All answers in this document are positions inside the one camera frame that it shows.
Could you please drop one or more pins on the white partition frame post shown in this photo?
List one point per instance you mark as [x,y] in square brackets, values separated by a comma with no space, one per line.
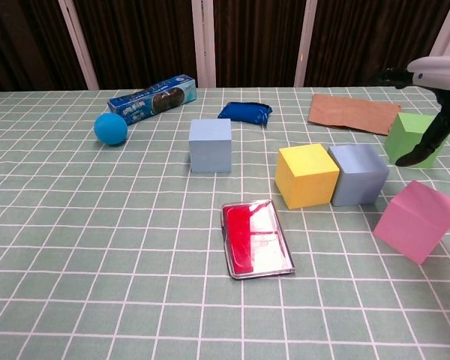
[204,45]
[444,33]
[78,45]
[305,41]

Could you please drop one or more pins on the dark pleated partition panel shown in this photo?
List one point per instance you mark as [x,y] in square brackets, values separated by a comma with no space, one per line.
[22,45]
[258,41]
[135,41]
[367,41]

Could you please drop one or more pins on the pink foam cube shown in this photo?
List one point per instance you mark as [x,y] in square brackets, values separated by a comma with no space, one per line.
[416,225]

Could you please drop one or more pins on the clear tray with red inside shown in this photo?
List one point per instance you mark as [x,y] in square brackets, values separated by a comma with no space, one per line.
[247,243]

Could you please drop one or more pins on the blue cookie box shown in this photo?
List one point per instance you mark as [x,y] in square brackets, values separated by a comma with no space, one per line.
[150,101]

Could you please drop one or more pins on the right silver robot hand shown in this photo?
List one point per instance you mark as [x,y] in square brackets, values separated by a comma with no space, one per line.
[435,71]

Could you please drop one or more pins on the green checkered tablecloth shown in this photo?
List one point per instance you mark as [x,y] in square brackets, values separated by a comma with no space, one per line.
[135,225]

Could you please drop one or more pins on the blue snack packet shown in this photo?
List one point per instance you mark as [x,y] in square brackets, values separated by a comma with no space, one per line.
[245,111]

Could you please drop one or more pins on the blue ball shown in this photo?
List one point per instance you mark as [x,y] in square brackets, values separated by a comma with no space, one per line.
[110,129]

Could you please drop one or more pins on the brown paper sheet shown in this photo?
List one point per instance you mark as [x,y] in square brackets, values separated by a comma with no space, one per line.
[348,114]

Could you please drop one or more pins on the yellow foam cube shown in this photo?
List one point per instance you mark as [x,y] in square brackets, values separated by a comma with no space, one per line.
[307,176]

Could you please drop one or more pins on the green foam cube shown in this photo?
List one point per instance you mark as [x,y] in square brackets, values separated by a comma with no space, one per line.
[407,135]

